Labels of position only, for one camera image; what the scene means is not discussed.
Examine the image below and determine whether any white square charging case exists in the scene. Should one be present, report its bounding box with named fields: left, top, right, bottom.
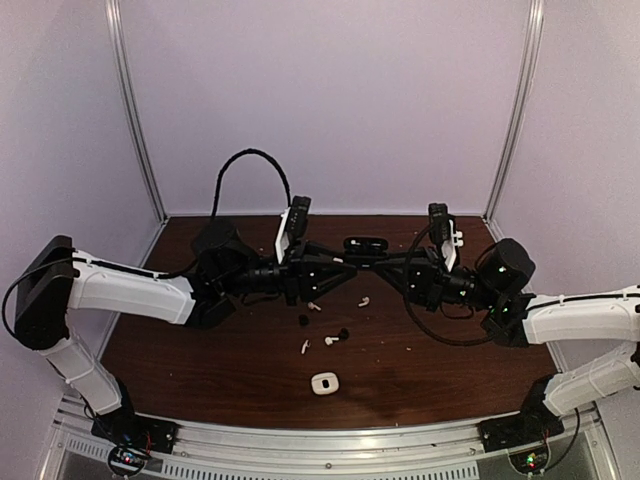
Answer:
left=310, top=372, right=340, bottom=396

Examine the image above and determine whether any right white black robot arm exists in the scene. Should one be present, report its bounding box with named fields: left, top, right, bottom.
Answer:
left=344, top=238, right=639, bottom=442

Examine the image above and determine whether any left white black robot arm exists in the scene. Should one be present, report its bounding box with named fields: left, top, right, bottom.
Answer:
left=12, top=218, right=358, bottom=444

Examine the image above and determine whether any left black cable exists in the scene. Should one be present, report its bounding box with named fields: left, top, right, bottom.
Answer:
left=209, top=147, right=294, bottom=221

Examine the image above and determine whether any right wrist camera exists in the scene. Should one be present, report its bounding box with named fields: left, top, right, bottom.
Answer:
left=428, top=203, right=464, bottom=272

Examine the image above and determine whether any front aluminium rail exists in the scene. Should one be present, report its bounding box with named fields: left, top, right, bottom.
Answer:
left=35, top=395, right=622, bottom=479

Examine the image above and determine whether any right black cable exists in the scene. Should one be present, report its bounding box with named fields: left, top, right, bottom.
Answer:
left=403, top=224, right=496, bottom=349

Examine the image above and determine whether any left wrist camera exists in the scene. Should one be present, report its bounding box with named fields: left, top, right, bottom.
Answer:
left=274, top=196, right=311, bottom=264

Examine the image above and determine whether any left aluminium frame post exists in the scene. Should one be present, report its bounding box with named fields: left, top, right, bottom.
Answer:
left=104, top=0, right=168, bottom=224

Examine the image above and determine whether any right aluminium frame post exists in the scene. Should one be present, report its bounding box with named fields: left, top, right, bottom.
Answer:
left=483, top=0, right=545, bottom=223

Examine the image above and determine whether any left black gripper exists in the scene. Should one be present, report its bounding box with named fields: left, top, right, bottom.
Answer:
left=220, top=240, right=359, bottom=307

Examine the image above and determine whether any black earbud charging case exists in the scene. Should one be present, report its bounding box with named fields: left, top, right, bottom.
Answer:
left=343, top=237, right=389, bottom=269

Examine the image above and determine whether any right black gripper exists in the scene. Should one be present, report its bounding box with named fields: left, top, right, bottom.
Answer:
left=373, top=245, right=501, bottom=312

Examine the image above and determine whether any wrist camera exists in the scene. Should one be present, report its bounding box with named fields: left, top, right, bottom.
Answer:
left=274, top=196, right=311, bottom=264
left=428, top=203, right=464, bottom=272

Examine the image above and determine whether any black cable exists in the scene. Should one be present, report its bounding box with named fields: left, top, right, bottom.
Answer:
left=403, top=224, right=496, bottom=349
left=209, top=147, right=294, bottom=221

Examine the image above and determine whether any aluminium frame post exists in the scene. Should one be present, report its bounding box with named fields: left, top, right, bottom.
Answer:
left=483, top=0, right=545, bottom=223
left=104, top=0, right=168, bottom=224

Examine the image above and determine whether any white earbud lower middle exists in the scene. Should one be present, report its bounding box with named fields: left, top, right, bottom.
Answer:
left=324, top=336, right=340, bottom=346

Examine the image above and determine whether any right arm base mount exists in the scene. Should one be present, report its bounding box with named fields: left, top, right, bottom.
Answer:
left=478, top=375, right=565, bottom=475

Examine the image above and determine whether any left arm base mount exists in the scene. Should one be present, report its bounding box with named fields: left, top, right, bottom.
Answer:
left=84, top=379, right=178, bottom=479

